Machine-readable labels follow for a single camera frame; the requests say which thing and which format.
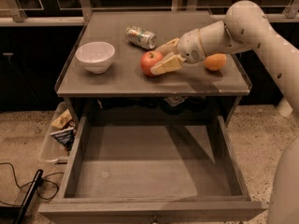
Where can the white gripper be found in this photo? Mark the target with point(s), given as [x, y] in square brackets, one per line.
[191, 47]

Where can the red apple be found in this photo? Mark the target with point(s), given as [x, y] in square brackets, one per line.
[148, 60]

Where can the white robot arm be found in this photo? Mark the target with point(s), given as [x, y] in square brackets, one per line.
[245, 27]

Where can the grey cabinet with top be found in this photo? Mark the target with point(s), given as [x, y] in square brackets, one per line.
[125, 78]

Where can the open grey top drawer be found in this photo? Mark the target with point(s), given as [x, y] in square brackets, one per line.
[153, 173]

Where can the crushed soda can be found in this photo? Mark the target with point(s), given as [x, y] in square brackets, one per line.
[142, 38]

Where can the orange fruit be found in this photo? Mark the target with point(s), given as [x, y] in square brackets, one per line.
[215, 62]

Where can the white ceramic bowl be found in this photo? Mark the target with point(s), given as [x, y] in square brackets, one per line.
[95, 57]

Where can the tan snack packet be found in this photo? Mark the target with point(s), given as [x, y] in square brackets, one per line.
[62, 120]

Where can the dark blue snack bag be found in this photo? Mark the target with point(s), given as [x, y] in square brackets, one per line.
[65, 137]

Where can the clear plastic bin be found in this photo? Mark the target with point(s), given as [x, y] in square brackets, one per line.
[52, 151]

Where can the black rod on floor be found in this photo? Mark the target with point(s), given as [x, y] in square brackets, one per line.
[28, 197]

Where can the metal railing frame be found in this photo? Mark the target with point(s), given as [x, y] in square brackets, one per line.
[78, 12]

